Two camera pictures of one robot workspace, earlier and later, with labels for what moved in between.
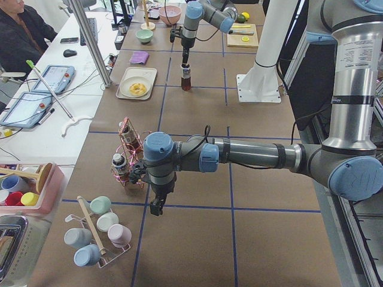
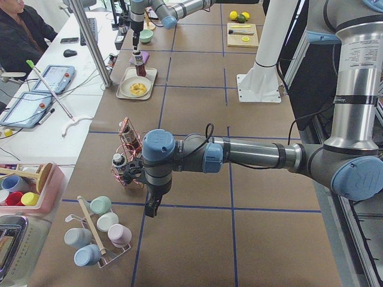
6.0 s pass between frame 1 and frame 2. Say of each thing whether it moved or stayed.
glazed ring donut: stayed
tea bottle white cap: moved
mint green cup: stayed
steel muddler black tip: stayed
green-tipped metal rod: stayed
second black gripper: moved
